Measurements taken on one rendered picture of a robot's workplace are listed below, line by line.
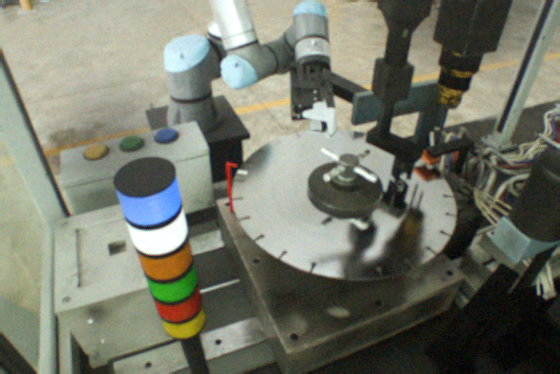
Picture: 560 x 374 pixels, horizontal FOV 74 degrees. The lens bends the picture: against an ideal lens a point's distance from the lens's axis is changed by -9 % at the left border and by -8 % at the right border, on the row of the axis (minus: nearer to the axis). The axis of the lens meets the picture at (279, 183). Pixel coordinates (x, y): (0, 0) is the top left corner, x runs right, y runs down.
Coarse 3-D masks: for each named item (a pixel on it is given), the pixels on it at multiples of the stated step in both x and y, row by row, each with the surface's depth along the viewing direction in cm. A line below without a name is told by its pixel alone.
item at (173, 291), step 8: (192, 264) 34; (192, 272) 34; (152, 280) 33; (176, 280) 33; (184, 280) 34; (192, 280) 35; (152, 288) 34; (160, 288) 33; (168, 288) 33; (176, 288) 33; (184, 288) 34; (192, 288) 35; (152, 296) 35; (160, 296) 34; (168, 296) 34; (176, 296) 34; (184, 296) 35
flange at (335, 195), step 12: (324, 168) 62; (312, 180) 60; (324, 180) 59; (336, 180) 57; (360, 180) 57; (312, 192) 57; (324, 192) 57; (336, 192) 57; (348, 192) 57; (360, 192) 57; (372, 192) 57; (324, 204) 56; (336, 204) 56; (348, 204) 56; (360, 204) 56; (372, 204) 56
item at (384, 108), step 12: (384, 108) 56; (384, 120) 57; (372, 132) 60; (384, 132) 58; (372, 144) 60; (384, 144) 59; (396, 144) 57; (408, 144) 57; (396, 156) 58; (408, 156) 57; (420, 156) 57; (396, 168) 59; (408, 168) 60; (396, 180) 60
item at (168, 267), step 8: (184, 248) 32; (144, 256) 31; (152, 256) 31; (160, 256) 31; (168, 256) 31; (176, 256) 31; (184, 256) 32; (192, 256) 34; (144, 264) 32; (152, 264) 31; (160, 264) 31; (168, 264) 31; (176, 264) 32; (184, 264) 33; (144, 272) 33; (152, 272) 32; (160, 272) 32; (168, 272) 32; (176, 272) 32; (184, 272) 33; (160, 280) 32; (168, 280) 32
